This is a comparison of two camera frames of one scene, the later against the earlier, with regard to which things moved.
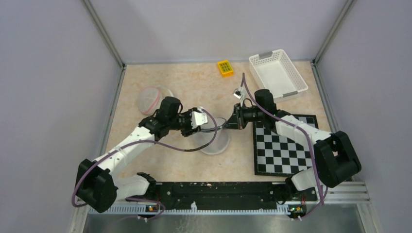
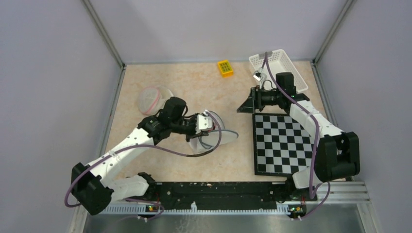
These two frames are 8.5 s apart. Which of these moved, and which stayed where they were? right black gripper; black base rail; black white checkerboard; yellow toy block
Moved: right black gripper
Stayed: yellow toy block; black base rail; black white checkerboard
